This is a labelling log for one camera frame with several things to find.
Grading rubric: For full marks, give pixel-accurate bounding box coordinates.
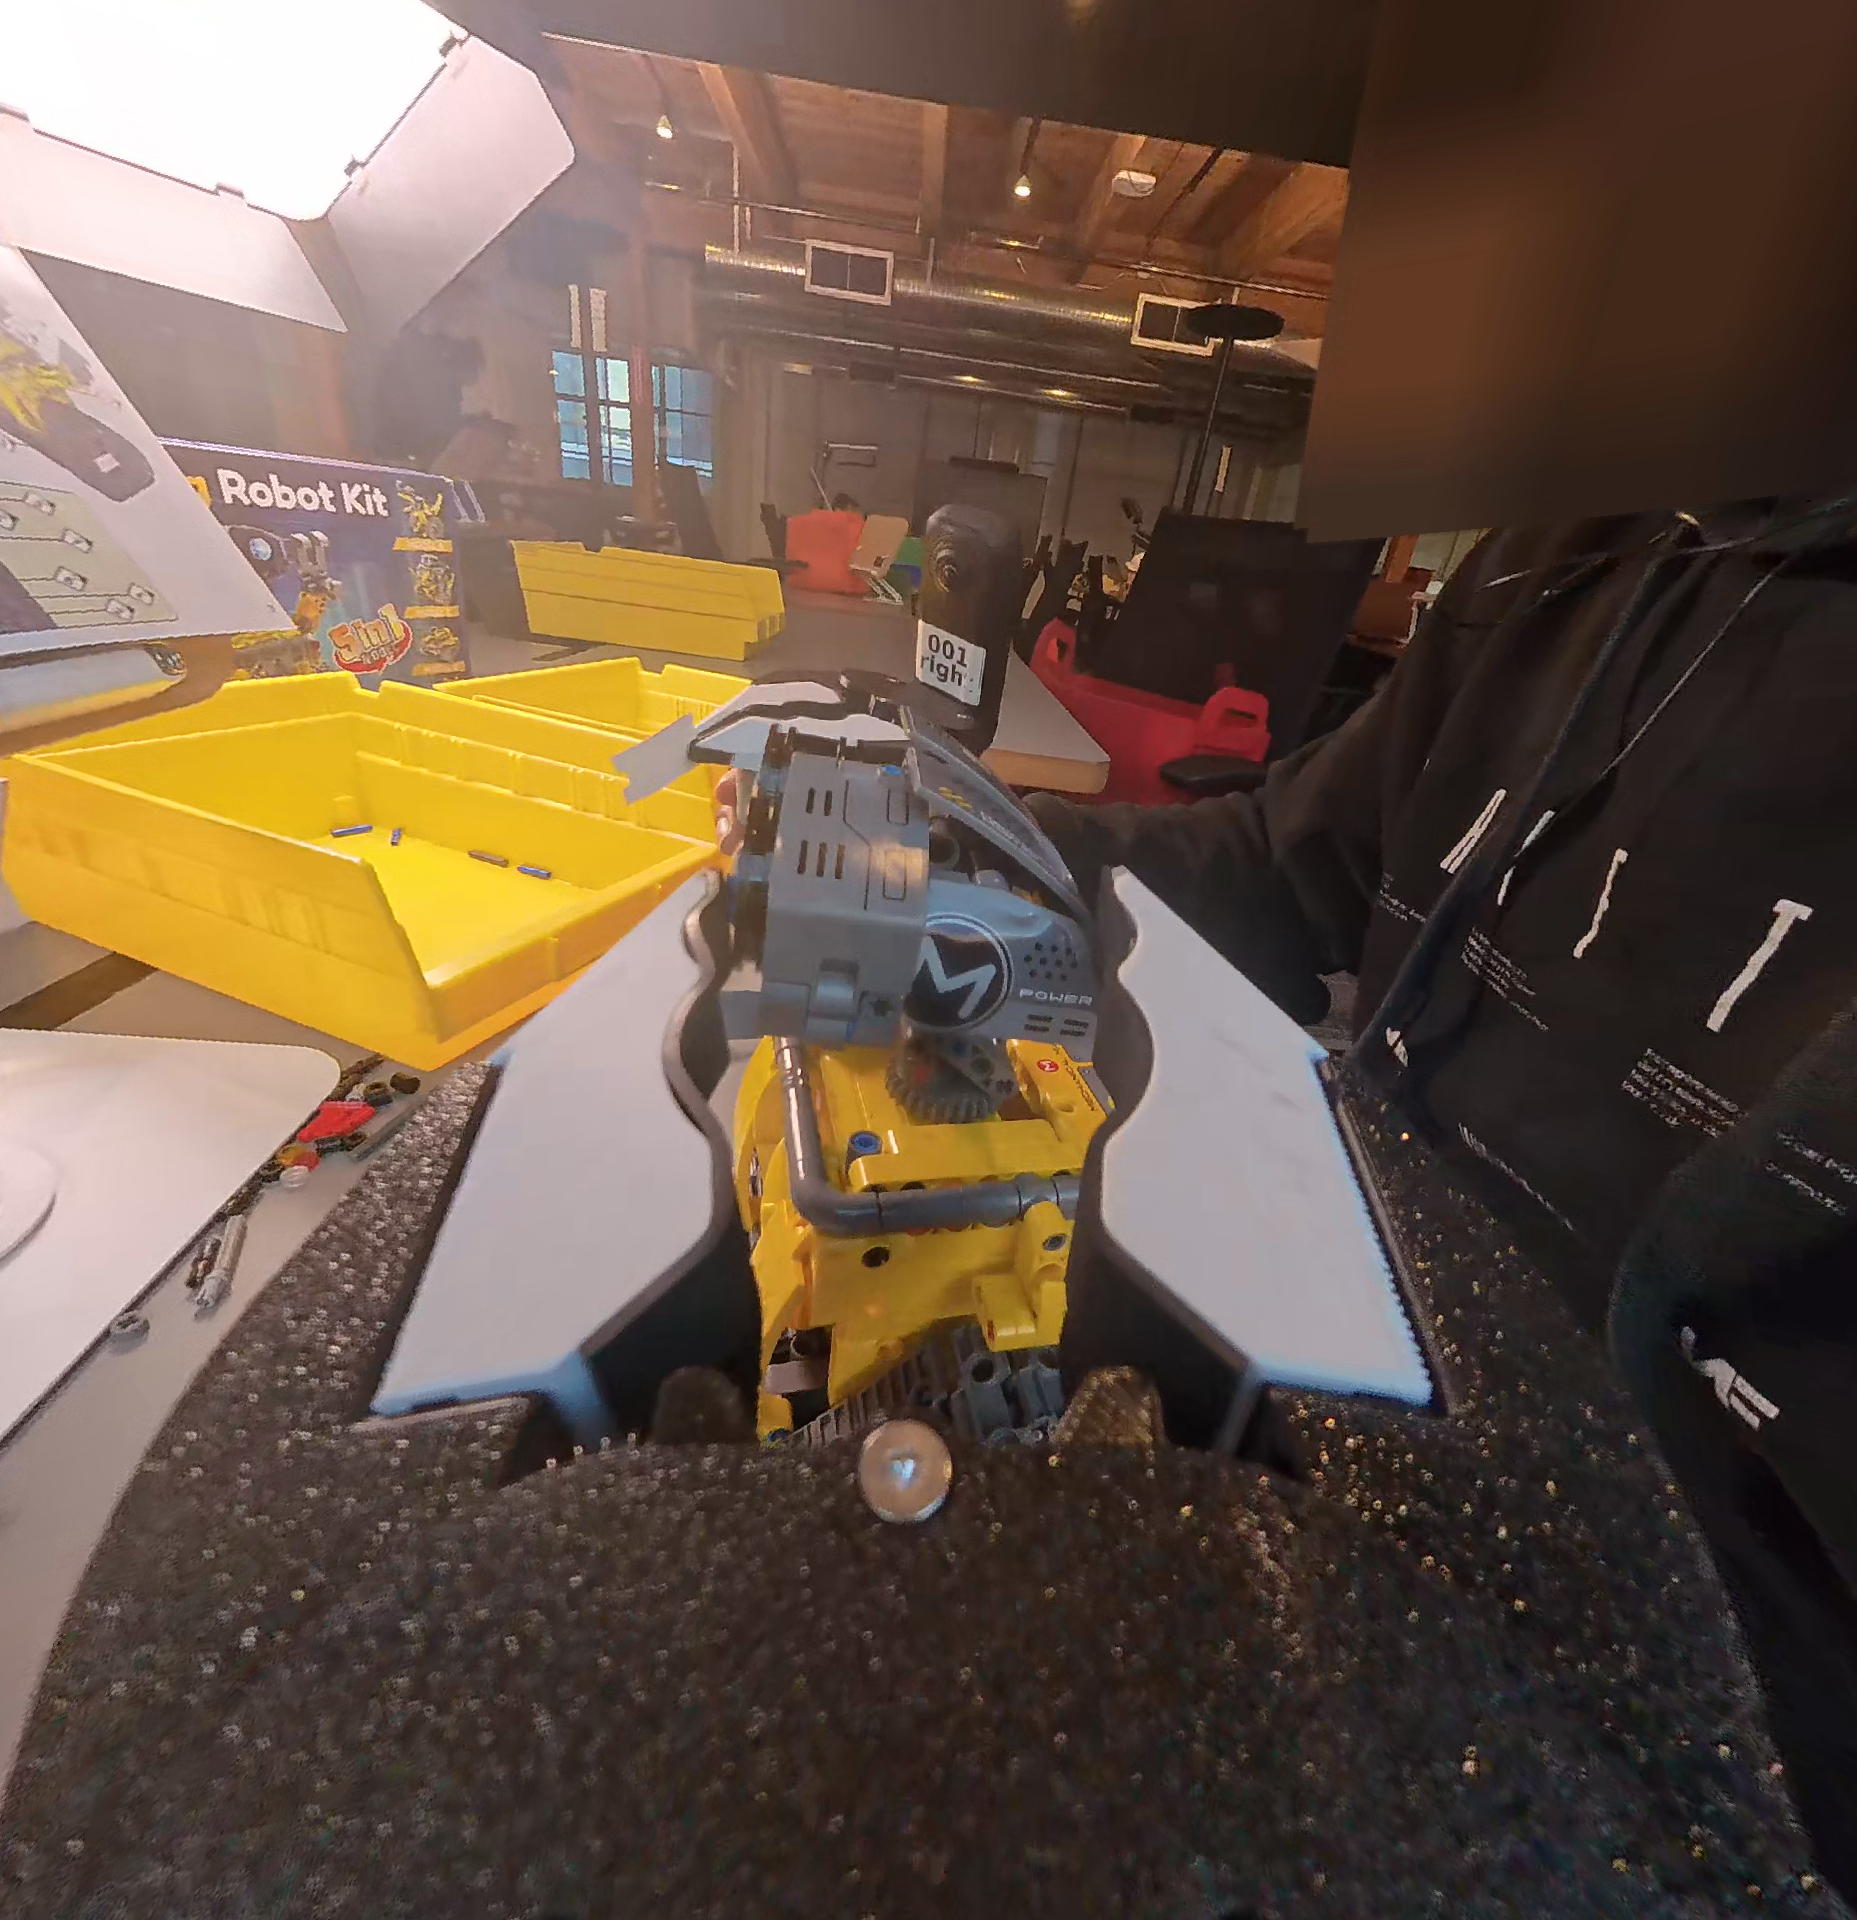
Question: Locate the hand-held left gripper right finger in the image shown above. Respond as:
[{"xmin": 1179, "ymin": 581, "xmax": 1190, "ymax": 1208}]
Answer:
[{"xmin": 1073, "ymin": 866, "xmax": 1438, "ymax": 1455}]

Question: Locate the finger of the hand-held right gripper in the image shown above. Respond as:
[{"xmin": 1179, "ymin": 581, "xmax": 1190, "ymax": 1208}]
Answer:
[
  {"xmin": 902, "ymin": 715, "xmax": 1093, "ymax": 923},
  {"xmin": 686, "ymin": 677, "xmax": 902, "ymax": 763}
]

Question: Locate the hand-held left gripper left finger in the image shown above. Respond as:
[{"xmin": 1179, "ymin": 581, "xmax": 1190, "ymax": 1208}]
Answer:
[{"xmin": 369, "ymin": 872, "xmax": 763, "ymax": 1450}]

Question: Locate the yellow grey brick robot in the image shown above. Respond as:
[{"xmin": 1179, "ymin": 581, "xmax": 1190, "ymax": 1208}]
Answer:
[{"xmin": 725, "ymin": 720, "xmax": 1118, "ymax": 1451}]

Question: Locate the red plastic tub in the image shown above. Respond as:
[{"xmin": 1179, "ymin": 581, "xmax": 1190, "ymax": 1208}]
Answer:
[{"xmin": 1027, "ymin": 619, "xmax": 1272, "ymax": 806}]

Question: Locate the yellow plastic bin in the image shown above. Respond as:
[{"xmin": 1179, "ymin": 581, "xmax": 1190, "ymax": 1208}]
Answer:
[
  {"xmin": 449, "ymin": 656, "xmax": 758, "ymax": 757},
  {"xmin": 508, "ymin": 540, "xmax": 789, "ymax": 663},
  {"xmin": 0, "ymin": 672, "xmax": 722, "ymax": 1073}
]

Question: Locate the pile of small brick pieces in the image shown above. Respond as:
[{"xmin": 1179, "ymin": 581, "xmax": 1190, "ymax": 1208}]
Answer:
[{"xmin": 258, "ymin": 1057, "xmax": 419, "ymax": 1189}]

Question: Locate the black fabric panel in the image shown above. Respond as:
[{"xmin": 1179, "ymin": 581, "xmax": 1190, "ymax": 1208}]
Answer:
[{"xmin": 1122, "ymin": 506, "xmax": 1387, "ymax": 723}]

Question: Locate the window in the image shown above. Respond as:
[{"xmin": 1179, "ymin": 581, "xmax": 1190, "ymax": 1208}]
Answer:
[{"xmin": 549, "ymin": 351, "xmax": 715, "ymax": 484}]

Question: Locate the black floor lamp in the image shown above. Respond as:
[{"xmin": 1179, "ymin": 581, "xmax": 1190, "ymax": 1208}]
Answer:
[{"xmin": 1179, "ymin": 300, "xmax": 1288, "ymax": 522}]

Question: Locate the white book stand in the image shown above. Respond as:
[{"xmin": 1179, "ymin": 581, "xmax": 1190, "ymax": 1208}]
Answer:
[{"xmin": 0, "ymin": 631, "xmax": 347, "ymax": 1480}]

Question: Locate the dark blue robot kit box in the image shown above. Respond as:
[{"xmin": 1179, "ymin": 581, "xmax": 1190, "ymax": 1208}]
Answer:
[{"xmin": 162, "ymin": 441, "xmax": 487, "ymax": 686}]

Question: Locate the instruction booklet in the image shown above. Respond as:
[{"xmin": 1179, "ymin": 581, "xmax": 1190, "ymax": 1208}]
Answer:
[{"xmin": 0, "ymin": 233, "xmax": 300, "ymax": 672}]

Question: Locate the studio light panel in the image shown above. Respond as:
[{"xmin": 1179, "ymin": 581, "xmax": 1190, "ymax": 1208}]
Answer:
[{"xmin": 0, "ymin": 0, "xmax": 578, "ymax": 336}]

